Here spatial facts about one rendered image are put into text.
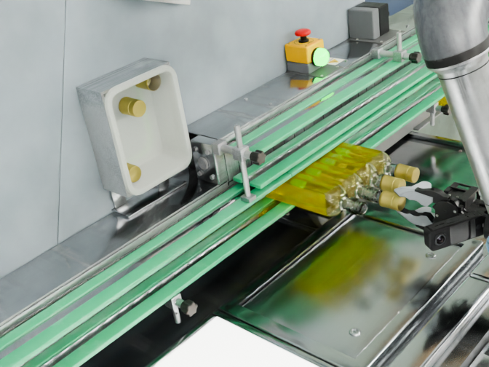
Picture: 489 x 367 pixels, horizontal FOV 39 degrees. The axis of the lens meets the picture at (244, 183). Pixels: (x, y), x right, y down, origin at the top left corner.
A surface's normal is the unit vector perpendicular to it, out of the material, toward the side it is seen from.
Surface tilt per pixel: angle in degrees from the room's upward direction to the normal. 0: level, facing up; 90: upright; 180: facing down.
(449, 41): 70
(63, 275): 90
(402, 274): 90
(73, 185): 0
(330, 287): 90
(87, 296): 90
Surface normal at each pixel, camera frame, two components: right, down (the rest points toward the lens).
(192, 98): 0.73, 0.22
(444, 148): -0.14, -0.87
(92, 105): -0.66, 0.44
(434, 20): -0.66, 0.15
